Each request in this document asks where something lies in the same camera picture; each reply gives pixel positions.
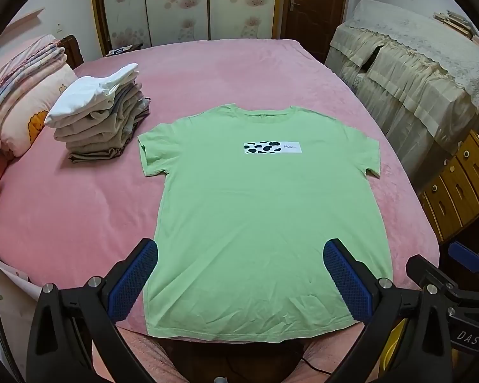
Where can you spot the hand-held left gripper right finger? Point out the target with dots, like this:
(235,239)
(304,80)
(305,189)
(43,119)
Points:
(347,283)

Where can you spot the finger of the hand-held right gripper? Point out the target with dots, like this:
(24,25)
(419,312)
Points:
(463,255)
(421,267)

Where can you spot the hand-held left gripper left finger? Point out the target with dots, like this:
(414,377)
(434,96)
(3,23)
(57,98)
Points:
(131,283)

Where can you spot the green T-shirt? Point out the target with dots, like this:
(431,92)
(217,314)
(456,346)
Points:
(263,227)

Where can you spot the stack of folded clothes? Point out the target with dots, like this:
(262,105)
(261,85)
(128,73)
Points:
(99,127)

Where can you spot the wooden drawer cabinet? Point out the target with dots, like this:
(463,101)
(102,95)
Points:
(459,187)

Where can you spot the pink bed blanket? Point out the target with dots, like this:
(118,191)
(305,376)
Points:
(84,215)

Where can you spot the floral white cloth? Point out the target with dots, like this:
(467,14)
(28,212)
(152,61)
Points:
(12,287)

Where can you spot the lace cloth covered furniture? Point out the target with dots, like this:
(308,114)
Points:
(415,72)

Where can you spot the dark wooden headboard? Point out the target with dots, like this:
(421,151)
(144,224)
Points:
(74,50)

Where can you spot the folded striped quilt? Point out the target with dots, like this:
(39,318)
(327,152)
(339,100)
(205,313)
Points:
(28,60)

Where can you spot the brown wooden door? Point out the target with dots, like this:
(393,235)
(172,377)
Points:
(315,12)

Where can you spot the floral wardrobe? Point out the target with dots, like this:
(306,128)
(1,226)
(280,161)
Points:
(183,4)

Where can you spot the pale wall shelf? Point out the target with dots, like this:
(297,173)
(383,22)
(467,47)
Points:
(28,15)

